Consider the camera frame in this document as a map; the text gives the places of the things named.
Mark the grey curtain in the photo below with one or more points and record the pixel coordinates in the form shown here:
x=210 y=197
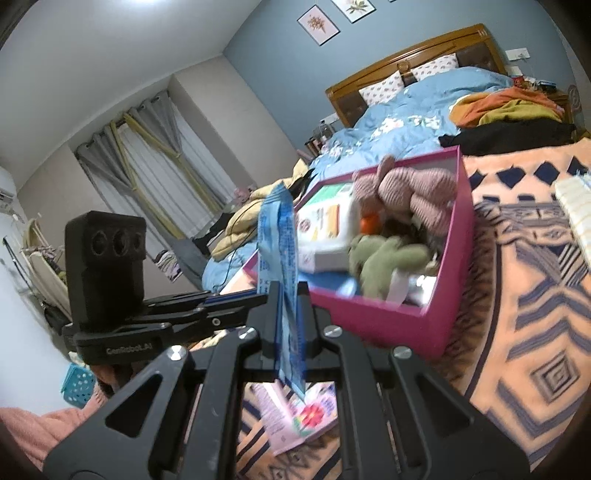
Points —
x=115 y=184
x=194 y=152

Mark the black cloth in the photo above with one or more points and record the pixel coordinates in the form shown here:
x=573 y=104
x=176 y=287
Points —
x=508 y=138

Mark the yellow jacket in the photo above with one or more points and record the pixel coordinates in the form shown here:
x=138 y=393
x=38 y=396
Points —
x=240 y=221

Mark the green frog plush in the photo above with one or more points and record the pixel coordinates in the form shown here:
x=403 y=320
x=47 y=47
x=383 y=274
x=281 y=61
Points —
x=388 y=258

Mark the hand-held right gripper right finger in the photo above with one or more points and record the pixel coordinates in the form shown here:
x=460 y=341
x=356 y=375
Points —
x=318 y=346

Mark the framed flower picture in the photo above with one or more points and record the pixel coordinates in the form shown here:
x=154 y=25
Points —
x=318 y=24
x=354 y=9

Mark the blue duvet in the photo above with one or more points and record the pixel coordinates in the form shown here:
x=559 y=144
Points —
x=406 y=120

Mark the clothes rack with garments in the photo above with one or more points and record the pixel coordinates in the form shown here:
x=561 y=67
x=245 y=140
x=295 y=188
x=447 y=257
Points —
x=46 y=272

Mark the wooden nightstand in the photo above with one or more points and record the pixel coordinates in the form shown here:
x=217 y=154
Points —
x=554 y=99

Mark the white striped pouch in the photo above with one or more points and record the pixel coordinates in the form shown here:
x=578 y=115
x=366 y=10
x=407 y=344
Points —
x=577 y=212

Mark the orange cloth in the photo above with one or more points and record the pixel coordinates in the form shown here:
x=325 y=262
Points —
x=517 y=97

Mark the pink flower print box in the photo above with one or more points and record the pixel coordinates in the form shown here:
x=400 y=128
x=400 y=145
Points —
x=295 y=424

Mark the magenta cardboard box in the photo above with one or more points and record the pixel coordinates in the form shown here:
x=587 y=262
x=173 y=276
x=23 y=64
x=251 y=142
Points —
x=392 y=327

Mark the striped cloth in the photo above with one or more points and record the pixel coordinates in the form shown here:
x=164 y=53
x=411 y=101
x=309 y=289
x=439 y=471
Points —
x=168 y=265

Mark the white wall socket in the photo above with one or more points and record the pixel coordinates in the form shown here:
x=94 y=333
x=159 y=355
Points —
x=518 y=53

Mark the wooden headboard bed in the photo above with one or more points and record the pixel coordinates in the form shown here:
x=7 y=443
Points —
x=415 y=50

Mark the pink knitted plush bunny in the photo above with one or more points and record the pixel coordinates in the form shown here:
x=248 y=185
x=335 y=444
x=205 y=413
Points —
x=406 y=189

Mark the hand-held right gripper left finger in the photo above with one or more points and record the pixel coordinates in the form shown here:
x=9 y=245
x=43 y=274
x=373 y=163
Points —
x=263 y=341

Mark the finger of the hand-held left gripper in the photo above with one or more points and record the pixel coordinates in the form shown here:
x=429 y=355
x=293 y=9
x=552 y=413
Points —
x=217 y=321
x=194 y=301

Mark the person's left forearm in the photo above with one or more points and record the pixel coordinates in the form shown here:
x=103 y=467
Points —
x=37 y=424

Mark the white patterned pillow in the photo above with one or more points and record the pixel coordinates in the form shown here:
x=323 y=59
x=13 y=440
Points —
x=381 y=87
x=436 y=68

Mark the orange white packet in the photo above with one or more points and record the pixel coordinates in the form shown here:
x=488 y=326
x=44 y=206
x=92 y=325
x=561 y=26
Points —
x=371 y=225

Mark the white lotion bottle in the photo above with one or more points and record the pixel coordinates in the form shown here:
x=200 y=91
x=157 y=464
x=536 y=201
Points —
x=328 y=221

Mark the grey cloth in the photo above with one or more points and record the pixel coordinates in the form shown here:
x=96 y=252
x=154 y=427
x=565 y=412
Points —
x=191 y=258

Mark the white air conditioner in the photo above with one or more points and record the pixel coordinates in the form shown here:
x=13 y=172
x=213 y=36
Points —
x=5 y=184

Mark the blue plastic basket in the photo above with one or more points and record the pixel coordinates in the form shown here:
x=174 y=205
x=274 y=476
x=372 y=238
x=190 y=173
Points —
x=78 y=385

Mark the blue strip packet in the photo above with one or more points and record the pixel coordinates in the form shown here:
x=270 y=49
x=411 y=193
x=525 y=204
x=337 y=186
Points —
x=279 y=240

